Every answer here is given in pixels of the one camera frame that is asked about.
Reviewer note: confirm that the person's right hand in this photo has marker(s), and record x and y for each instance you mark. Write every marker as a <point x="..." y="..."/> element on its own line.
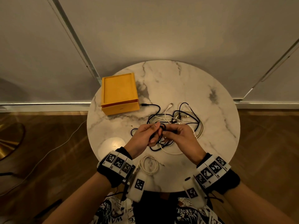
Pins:
<point x="186" y="142"/>

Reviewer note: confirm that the person's left hand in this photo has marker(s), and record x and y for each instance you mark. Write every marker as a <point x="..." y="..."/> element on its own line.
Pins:
<point x="142" y="137"/>

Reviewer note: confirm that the yellow box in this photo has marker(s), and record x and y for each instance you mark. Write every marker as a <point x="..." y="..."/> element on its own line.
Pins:
<point x="119" y="88"/>

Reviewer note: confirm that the person's right forearm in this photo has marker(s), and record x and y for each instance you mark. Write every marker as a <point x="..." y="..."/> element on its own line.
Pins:
<point x="257" y="205"/>

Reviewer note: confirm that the person's left forearm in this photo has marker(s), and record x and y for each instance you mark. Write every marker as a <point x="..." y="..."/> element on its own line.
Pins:
<point x="79" y="200"/>

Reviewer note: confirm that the black left wristband with markers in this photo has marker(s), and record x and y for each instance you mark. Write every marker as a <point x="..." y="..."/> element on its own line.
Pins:
<point x="107" y="174"/>

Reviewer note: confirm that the black wristband with markers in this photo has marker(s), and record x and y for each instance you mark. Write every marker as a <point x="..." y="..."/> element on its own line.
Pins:
<point x="230" y="184"/>
<point x="107" y="174"/>

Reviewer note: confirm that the black right wristband with markers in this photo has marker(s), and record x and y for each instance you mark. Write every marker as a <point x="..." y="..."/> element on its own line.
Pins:
<point x="230" y="184"/>

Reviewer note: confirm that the white marble table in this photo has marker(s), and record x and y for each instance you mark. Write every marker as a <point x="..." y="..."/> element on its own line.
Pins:
<point x="186" y="79"/>

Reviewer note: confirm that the metal blind track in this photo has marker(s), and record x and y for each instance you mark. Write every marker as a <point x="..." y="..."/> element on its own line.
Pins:
<point x="78" y="44"/>
<point x="272" y="69"/>

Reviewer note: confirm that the black floor object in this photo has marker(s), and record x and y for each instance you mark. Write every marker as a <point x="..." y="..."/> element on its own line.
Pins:
<point x="47" y="208"/>

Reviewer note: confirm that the gold lamp base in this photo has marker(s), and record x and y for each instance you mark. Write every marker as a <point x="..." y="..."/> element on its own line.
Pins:
<point x="9" y="142"/>

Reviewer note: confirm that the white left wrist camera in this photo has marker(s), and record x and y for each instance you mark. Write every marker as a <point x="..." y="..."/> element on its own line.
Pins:
<point x="139" y="184"/>

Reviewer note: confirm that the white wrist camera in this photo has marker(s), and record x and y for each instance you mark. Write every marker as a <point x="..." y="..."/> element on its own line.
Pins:
<point x="192" y="193"/>
<point x="139" y="184"/>

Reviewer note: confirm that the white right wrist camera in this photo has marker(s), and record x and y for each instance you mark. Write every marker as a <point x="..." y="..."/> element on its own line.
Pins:
<point x="192" y="193"/>

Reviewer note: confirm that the metal bottom rail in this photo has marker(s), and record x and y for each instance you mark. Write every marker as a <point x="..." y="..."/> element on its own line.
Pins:
<point x="46" y="105"/>
<point x="268" y="105"/>

